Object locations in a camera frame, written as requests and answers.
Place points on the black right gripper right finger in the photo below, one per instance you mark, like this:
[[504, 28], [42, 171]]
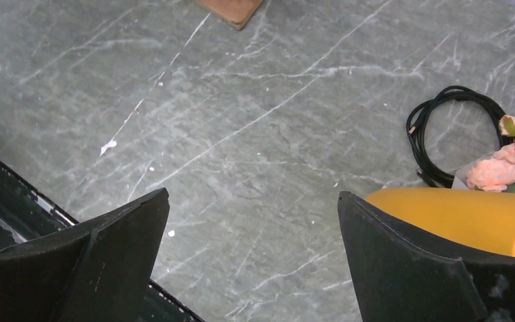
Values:
[[402, 273]]

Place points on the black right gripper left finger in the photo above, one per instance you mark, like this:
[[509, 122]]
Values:
[[97, 270]]

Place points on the pink flower bouquet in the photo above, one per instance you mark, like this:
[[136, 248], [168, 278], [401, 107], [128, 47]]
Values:
[[495, 173]]

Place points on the yellow cylindrical vase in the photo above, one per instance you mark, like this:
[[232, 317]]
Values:
[[481, 220]]

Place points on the brown wooden board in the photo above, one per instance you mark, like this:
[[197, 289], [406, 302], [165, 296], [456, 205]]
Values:
[[234, 12]]

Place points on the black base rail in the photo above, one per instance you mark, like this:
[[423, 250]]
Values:
[[26, 214]]

